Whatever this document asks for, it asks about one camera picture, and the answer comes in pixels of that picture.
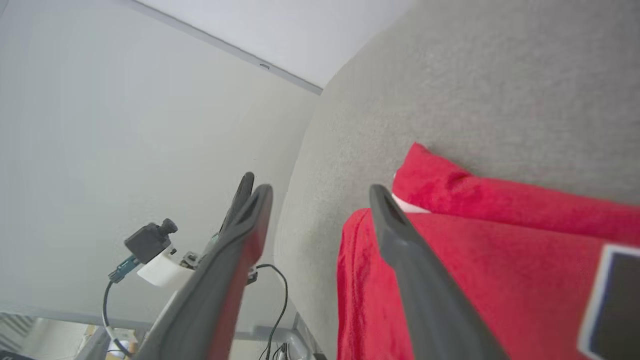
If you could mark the grey fabric sofa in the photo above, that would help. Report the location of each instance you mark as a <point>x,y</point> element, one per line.
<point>500,75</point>

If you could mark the grey metal frame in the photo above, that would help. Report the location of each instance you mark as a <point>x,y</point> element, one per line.
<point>50,316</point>

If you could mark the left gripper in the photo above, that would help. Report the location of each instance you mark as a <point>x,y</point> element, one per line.
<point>192,260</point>

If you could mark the left wrist camera unit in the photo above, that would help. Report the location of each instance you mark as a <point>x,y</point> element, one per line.
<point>150,245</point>

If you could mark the grey wall baseboard strip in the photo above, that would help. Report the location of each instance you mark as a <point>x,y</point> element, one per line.
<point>280,73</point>

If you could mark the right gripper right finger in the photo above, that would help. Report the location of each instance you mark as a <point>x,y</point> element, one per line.
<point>430,290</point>

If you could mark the red and white garment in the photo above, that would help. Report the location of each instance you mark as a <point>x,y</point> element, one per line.
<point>500,270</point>

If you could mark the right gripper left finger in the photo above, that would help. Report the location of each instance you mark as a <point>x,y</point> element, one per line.
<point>215,295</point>

